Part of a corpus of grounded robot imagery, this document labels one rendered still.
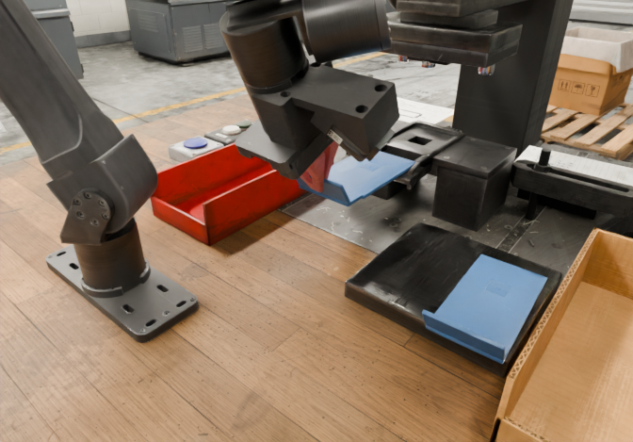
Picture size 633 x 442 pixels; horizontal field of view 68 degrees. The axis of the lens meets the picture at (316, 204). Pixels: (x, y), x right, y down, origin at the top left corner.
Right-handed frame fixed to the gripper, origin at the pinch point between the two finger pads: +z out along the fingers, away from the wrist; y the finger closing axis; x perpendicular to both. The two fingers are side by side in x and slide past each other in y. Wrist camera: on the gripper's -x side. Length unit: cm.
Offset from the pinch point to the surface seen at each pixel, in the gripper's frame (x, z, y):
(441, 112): 15, 34, 50
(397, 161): -1.9, 6.6, 11.4
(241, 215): 11.7, 7.5, -4.3
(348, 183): -0.9, 3.1, 3.4
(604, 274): -26.7, 12.9, 11.2
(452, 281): -15.0, 8.9, 0.8
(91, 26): 629, 204, 209
